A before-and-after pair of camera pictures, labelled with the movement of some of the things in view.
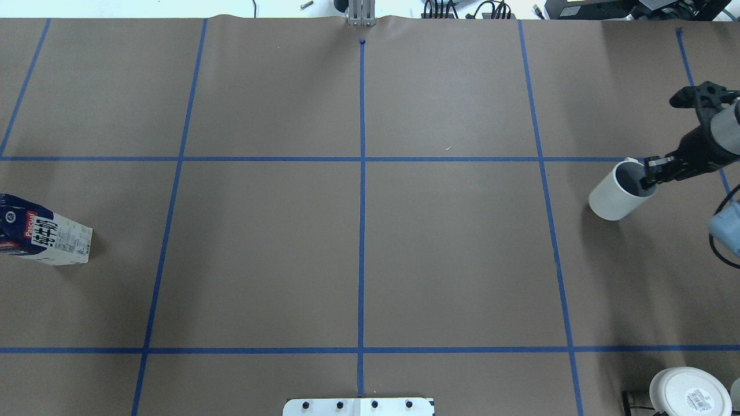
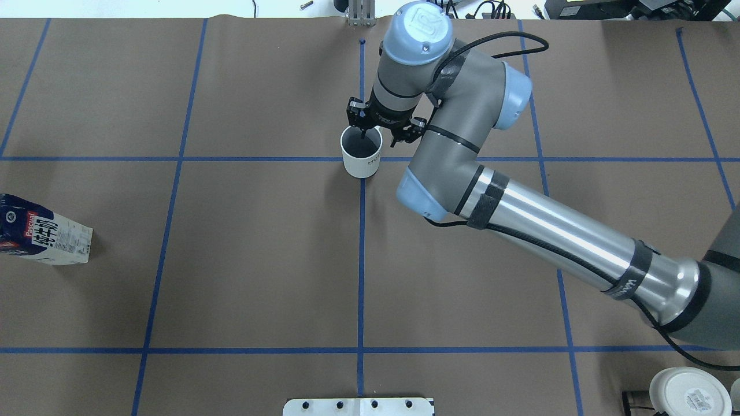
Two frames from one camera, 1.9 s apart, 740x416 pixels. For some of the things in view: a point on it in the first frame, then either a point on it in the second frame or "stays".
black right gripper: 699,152 to 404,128
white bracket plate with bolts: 359,407 stays
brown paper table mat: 284,207 stays
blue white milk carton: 29,230 stays
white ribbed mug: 620,192 to 361,156
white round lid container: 685,391 stays
